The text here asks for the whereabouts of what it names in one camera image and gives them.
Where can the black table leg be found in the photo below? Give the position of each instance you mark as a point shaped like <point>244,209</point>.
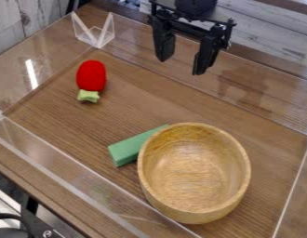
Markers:
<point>29,207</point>

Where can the green rectangular block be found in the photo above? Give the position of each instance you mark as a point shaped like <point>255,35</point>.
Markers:
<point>124,151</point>

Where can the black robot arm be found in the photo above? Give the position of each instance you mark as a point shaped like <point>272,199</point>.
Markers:
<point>195,18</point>

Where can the clear acrylic tray wall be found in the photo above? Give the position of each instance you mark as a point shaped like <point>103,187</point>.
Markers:
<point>95,206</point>

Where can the clear acrylic corner bracket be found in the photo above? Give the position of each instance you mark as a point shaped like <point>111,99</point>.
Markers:
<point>95,36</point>

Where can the brown wooden bowl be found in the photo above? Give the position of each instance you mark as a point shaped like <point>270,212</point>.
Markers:
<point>194,170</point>

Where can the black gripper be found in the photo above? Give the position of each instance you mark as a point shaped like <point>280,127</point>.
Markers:
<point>195,17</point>

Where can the red plush strawberry toy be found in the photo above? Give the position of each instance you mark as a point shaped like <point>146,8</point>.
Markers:
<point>91,79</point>

